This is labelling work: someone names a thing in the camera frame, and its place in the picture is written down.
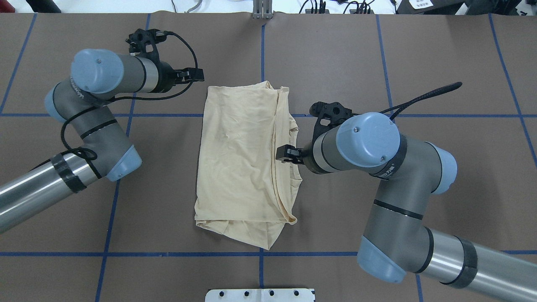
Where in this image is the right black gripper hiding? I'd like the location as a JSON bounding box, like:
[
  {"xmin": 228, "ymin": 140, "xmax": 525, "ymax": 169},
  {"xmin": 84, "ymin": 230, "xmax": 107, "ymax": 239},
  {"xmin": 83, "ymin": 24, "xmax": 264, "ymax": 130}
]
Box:
[{"xmin": 275, "ymin": 102, "xmax": 353, "ymax": 174}]

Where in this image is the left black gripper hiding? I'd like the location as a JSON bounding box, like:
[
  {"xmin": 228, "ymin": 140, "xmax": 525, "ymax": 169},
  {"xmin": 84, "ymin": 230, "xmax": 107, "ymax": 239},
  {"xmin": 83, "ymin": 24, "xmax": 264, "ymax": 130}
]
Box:
[{"xmin": 126, "ymin": 29, "xmax": 205, "ymax": 94}]

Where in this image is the cream long sleeve shirt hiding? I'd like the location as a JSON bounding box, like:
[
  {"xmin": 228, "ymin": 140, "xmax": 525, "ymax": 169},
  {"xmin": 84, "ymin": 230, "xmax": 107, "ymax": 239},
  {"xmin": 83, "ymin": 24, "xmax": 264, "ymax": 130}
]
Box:
[{"xmin": 194, "ymin": 81, "xmax": 302, "ymax": 250}]

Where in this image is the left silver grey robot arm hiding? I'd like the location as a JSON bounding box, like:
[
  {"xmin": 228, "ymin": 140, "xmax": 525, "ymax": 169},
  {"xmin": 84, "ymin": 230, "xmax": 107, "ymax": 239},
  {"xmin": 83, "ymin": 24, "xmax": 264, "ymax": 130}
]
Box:
[{"xmin": 0, "ymin": 29, "xmax": 205, "ymax": 233}]

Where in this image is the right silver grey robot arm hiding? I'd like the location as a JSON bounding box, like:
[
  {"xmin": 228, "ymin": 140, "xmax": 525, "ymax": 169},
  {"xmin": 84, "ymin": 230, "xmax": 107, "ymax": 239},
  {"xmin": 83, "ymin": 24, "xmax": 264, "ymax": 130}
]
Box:
[{"xmin": 275, "ymin": 102, "xmax": 537, "ymax": 302}]

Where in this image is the aluminium frame post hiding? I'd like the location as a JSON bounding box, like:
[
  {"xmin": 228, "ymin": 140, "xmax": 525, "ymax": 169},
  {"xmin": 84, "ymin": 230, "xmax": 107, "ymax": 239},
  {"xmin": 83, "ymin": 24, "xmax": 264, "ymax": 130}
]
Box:
[{"xmin": 253, "ymin": 0, "xmax": 274, "ymax": 20}]

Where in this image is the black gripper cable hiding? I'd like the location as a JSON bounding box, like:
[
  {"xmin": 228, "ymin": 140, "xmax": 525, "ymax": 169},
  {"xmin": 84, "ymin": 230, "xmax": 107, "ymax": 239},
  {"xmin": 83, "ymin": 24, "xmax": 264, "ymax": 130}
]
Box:
[{"xmin": 379, "ymin": 82, "xmax": 463, "ymax": 122}]

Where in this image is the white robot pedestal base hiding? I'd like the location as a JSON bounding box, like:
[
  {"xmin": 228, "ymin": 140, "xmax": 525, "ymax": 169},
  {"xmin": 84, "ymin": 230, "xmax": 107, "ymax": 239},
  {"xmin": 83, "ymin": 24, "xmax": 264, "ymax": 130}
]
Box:
[{"xmin": 205, "ymin": 288, "xmax": 316, "ymax": 302}]

